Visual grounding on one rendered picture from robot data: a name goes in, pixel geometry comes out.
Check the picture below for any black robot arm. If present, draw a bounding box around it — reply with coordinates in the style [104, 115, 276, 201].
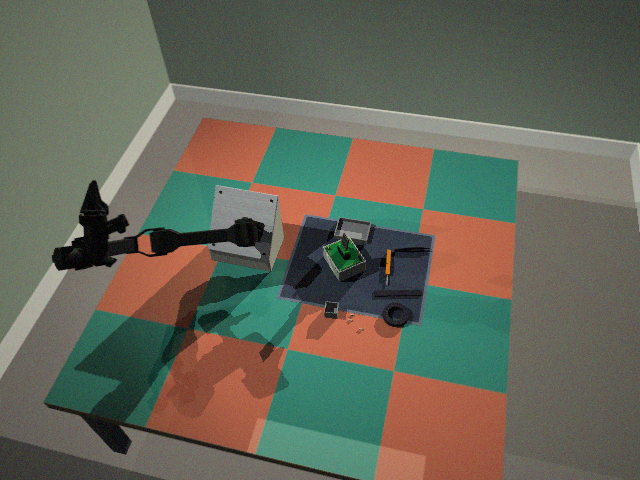
[52, 214, 264, 271]

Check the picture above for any dark blue work mat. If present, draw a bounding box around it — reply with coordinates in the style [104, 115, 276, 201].
[276, 214, 436, 326]

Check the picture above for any green power plug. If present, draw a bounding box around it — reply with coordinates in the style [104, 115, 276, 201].
[338, 233, 350, 256]

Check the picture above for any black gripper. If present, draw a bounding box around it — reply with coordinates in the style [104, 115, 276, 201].
[79, 180, 109, 245]

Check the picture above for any green circuit board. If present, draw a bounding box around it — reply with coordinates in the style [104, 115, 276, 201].
[325, 237, 364, 271]

